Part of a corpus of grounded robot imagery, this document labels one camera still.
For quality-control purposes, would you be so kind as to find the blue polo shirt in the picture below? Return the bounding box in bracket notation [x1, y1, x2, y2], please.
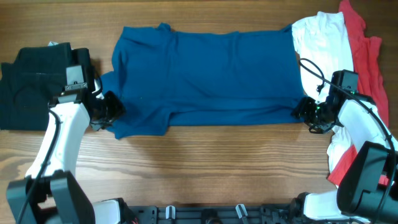
[101, 23, 304, 139]

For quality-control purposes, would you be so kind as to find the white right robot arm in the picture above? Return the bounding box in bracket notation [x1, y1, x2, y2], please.
[292, 94, 397, 223]

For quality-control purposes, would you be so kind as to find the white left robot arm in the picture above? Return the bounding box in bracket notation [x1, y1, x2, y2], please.
[6, 90, 125, 223]

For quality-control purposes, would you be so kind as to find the white t-shirt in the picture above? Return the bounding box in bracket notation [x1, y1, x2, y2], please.
[290, 11, 358, 175]

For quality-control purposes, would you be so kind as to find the folded black garment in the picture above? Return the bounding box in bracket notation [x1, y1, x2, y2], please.
[1, 42, 94, 131]

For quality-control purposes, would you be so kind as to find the red t-shirt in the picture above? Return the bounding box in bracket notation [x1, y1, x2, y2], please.
[326, 0, 389, 186]

